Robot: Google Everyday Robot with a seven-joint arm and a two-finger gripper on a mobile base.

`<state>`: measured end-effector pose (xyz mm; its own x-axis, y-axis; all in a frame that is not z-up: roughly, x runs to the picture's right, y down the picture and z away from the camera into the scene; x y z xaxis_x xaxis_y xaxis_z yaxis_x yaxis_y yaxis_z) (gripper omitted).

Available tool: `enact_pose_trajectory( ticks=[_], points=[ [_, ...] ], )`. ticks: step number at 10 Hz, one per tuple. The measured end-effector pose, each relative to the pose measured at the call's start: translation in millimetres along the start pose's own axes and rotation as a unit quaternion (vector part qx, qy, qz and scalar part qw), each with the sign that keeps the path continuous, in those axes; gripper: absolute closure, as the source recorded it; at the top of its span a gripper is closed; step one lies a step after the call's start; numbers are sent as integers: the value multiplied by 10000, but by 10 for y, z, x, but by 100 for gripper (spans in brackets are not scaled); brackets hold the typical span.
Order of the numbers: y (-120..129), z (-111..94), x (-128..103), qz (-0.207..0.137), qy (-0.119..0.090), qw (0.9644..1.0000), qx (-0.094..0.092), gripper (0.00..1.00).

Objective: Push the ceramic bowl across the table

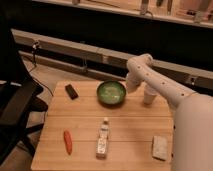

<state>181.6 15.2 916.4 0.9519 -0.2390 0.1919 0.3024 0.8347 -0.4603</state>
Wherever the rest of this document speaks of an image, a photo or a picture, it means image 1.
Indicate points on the orange carrot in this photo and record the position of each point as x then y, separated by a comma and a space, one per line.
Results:
68, 141

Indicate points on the beige sponge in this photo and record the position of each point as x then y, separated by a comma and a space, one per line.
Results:
159, 148

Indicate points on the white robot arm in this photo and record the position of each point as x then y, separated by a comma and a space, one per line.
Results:
192, 147

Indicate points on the black rectangular block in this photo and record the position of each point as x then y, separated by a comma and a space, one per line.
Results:
71, 91

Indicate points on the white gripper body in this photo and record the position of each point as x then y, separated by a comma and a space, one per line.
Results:
132, 83

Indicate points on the clear plastic bottle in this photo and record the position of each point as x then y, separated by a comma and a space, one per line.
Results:
102, 141

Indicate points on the green ceramic bowl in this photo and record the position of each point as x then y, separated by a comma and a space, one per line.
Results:
111, 92

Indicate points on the black office chair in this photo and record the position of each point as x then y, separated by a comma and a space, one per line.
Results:
18, 97

